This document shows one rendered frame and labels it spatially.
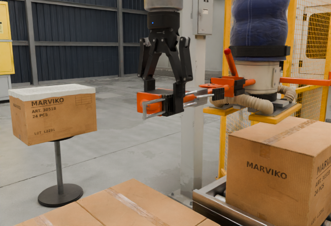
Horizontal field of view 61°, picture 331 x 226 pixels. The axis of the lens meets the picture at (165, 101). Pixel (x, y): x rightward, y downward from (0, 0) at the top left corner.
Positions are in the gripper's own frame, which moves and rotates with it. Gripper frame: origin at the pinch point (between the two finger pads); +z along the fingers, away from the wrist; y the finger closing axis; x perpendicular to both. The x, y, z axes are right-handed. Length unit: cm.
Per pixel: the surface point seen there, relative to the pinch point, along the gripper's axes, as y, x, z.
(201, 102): -2.5, -13.2, 2.4
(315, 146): -20, -78, 30
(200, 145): 85, -151, 73
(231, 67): 0.5, -36.5, -5.6
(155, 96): -1.4, 4.6, -1.3
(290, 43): 26, -189, -16
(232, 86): -3.1, -30.4, -0.2
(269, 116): -10.2, -45.3, 11.4
